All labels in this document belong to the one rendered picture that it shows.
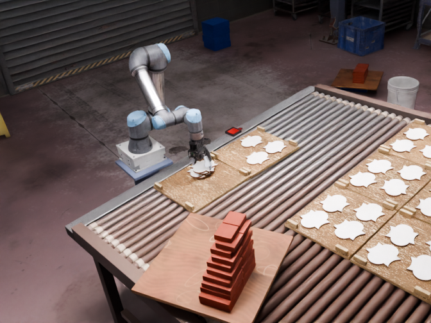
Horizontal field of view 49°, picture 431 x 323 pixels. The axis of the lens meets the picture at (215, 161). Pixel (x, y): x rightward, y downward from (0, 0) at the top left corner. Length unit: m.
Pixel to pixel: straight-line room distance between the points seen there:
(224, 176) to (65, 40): 4.82
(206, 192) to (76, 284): 1.43
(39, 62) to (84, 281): 4.08
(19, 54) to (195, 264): 5.35
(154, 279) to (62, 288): 1.70
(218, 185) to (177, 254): 0.65
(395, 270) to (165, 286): 0.94
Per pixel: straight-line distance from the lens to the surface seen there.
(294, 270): 2.09
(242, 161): 2.72
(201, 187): 2.55
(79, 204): 4.31
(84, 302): 3.43
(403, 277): 2.09
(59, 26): 7.02
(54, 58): 7.07
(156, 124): 2.45
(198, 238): 2.08
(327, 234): 2.22
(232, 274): 1.71
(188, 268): 1.96
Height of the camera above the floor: 2.42
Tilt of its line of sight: 33 degrees down
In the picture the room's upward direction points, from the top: 7 degrees counter-clockwise
